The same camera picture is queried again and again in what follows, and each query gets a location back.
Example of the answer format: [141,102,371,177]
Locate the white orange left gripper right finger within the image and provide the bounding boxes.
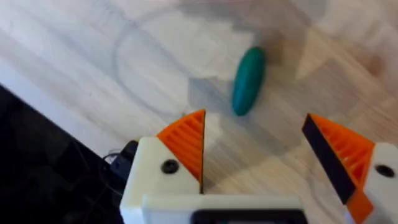
[301,113,398,224]

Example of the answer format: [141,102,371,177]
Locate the white orange left gripper left finger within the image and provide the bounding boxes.
[119,108,206,224]

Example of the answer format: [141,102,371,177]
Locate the green toy vegetable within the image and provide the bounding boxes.
[230,45,267,117]

